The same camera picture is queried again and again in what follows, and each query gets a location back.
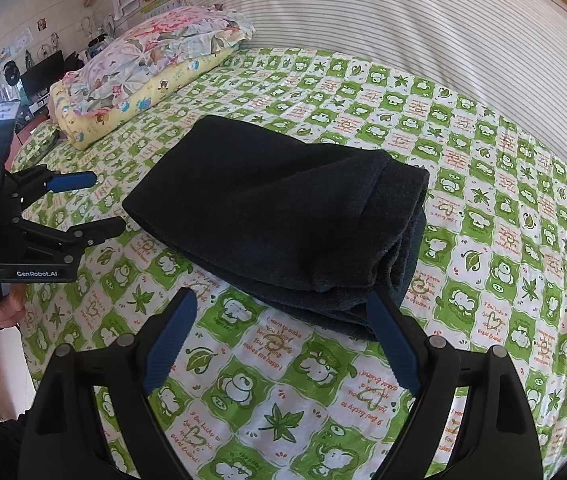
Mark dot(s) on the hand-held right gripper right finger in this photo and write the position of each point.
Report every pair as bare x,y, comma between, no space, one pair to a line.
393,345

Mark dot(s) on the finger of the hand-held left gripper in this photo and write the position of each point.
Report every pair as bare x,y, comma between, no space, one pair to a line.
73,180
93,232

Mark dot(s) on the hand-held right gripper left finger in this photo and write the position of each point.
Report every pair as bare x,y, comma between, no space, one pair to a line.
171,340

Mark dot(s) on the dark navy pants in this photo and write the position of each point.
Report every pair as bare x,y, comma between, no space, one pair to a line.
263,200

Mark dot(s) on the yellow cartoon print pillow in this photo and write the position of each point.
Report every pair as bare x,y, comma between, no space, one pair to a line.
113,120

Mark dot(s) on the green checkered bed sheet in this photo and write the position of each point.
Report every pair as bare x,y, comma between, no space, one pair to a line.
313,360

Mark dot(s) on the black computer monitor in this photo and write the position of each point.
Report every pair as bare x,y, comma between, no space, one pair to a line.
41,72

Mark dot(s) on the floral pillow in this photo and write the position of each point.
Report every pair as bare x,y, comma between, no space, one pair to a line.
163,45

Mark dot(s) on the white striped headboard cushion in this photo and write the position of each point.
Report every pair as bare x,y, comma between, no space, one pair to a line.
413,25

